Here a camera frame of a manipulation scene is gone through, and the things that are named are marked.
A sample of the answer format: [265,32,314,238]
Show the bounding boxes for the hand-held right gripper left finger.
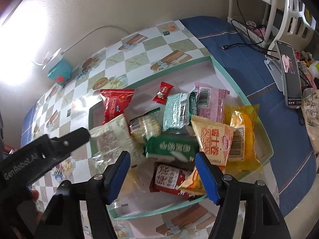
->
[33,151,132,239]

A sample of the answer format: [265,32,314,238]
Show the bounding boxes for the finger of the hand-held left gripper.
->
[49,127,91,156]

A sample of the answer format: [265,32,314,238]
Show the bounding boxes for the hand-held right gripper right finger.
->
[194,152,286,239]

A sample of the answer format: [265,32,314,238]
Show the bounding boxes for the yellow orange snack packet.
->
[178,168,207,196]

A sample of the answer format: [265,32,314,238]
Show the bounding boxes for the orange snack packet red print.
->
[191,115,236,167]

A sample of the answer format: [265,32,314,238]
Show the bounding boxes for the cream snack packet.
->
[89,114,140,166]

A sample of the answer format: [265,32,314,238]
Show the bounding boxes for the red and white snack packet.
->
[150,163,200,198]

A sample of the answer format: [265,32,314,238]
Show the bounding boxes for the dark green snack packet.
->
[145,133,200,163]

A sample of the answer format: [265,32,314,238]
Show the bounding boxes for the clear biscuit packet green edges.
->
[129,107,162,143]

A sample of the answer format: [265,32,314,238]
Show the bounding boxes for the yellow transparent snack packet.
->
[224,104,265,172]

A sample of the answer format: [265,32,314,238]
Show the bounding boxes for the pink snack packet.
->
[194,82,230,123]

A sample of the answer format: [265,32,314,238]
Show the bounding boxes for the light green snack packet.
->
[162,93,191,132]

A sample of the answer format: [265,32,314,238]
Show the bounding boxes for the green foil snack packet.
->
[188,92,198,116]

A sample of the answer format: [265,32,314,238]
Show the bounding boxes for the small red candy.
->
[153,82,175,104]

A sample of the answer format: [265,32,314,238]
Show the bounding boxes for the white box with green rim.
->
[88,56,274,220]

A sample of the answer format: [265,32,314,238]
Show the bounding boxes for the teal charger box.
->
[48,59,73,85]

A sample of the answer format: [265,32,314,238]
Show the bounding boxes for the blue bed sheet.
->
[179,16,313,216]

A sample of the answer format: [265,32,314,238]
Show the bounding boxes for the clear plastic bag with bread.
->
[301,88,319,140]

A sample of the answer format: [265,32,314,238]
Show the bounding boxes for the checkered printed tablecloth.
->
[21,19,247,239]

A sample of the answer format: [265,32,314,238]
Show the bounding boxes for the white phone stand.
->
[264,55,287,94]

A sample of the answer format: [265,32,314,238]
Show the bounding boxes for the smartphone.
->
[275,40,303,109]

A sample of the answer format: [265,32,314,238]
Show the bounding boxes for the colourful striped box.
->
[298,61,314,90]

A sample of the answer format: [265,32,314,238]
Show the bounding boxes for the white and green bottle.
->
[308,61,319,80]

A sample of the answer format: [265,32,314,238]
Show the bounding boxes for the white lattice shelf panel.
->
[282,0,317,40]

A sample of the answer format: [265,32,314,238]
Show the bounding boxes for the white wall plug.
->
[42,48,63,66]

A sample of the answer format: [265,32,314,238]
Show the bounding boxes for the white charger cable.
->
[61,25,130,54]

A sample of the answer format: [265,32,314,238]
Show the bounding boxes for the black USB cable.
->
[221,0,277,55]

